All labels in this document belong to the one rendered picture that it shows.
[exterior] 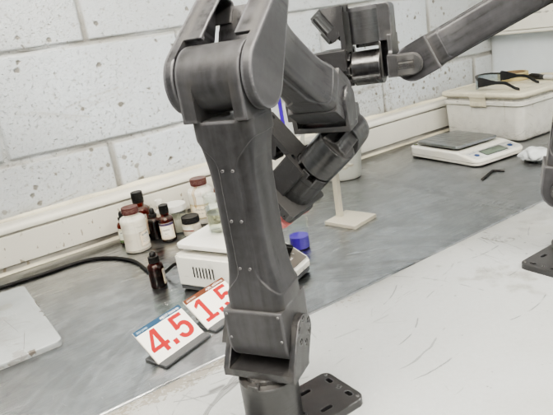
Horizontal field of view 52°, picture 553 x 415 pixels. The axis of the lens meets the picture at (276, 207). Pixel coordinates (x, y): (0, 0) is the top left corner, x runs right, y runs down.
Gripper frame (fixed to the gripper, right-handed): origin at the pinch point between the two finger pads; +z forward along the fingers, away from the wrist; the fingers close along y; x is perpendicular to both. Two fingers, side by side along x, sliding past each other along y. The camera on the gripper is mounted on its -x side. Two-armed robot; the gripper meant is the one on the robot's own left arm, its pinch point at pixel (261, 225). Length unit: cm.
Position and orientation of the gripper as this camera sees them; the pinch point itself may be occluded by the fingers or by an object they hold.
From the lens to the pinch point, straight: 88.0
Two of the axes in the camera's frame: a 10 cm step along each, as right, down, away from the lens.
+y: -5.1, 3.3, -7.9
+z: -5.5, 5.9, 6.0
